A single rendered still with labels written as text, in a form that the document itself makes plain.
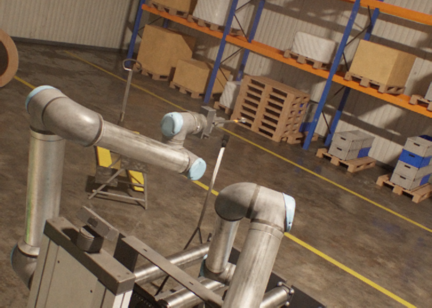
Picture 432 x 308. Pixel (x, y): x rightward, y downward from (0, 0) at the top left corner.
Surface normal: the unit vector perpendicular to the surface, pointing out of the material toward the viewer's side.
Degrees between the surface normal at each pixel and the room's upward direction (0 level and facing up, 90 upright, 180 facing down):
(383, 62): 90
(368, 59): 90
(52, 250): 90
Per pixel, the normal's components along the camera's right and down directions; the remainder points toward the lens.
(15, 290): 0.28, -0.92
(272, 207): -0.05, -0.34
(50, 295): -0.61, 0.06
